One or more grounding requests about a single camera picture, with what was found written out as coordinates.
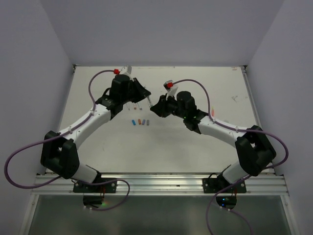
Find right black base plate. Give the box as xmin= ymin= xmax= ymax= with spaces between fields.
xmin=202 ymin=173 xmax=247 ymax=210

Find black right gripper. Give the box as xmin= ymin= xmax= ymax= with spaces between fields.
xmin=150 ymin=93 xmax=186 ymax=119

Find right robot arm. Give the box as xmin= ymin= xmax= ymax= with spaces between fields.
xmin=150 ymin=91 xmax=276 ymax=192

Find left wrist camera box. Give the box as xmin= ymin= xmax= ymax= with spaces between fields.
xmin=119 ymin=65 xmax=134 ymax=81

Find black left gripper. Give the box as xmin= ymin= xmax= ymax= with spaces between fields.
xmin=120 ymin=76 xmax=149 ymax=103

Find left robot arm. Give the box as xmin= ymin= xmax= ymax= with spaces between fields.
xmin=41 ymin=75 xmax=151 ymax=192

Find aluminium front rail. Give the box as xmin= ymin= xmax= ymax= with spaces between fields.
xmin=31 ymin=173 xmax=289 ymax=196

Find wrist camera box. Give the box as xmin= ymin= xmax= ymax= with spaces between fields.
xmin=119 ymin=65 xmax=134 ymax=81
xmin=163 ymin=80 xmax=178 ymax=100

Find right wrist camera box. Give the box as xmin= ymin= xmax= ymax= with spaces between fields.
xmin=163 ymin=80 xmax=178 ymax=100

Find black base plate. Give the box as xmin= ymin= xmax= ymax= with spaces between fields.
xmin=202 ymin=173 xmax=247 ymax=210
xmin=73 ymin=182 xmax=116 ymax=208

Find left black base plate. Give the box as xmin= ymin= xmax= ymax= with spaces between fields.
xmin=73 ymin=182 xmax=116 ymax=208

